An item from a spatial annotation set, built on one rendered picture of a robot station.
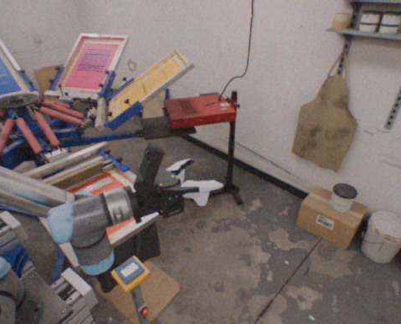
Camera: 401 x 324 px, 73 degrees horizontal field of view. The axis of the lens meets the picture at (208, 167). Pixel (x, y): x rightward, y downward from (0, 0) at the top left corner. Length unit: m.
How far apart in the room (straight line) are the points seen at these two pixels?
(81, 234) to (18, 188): 0.17
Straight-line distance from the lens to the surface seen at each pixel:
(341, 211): 2.78
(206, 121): 2.36
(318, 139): 2.80
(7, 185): 0.68
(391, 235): 2.66
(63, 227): 0.59
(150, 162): 0.57
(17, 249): 1.44
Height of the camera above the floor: 2.06
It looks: 35 degrees down
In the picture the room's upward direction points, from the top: straight up
